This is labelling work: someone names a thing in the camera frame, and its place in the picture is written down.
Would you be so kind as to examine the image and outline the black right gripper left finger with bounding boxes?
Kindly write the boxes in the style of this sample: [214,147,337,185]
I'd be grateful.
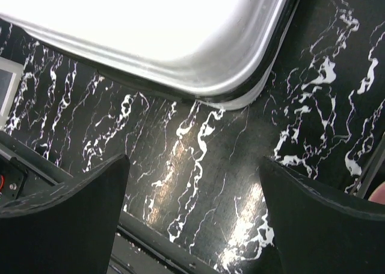
[1,154,130,273]

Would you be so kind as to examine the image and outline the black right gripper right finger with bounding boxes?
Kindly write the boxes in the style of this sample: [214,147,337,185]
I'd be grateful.
[259,157,384,273]

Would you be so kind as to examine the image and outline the space astronaut hard-shell suitcase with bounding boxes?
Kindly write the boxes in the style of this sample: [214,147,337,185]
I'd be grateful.
[1,0,300,110]

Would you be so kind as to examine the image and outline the white stacked storage bins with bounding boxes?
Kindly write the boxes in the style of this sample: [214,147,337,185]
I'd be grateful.
[1,57,23,119]

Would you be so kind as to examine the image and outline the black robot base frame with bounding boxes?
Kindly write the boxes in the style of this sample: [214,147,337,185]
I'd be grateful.
[1,133,212,273]

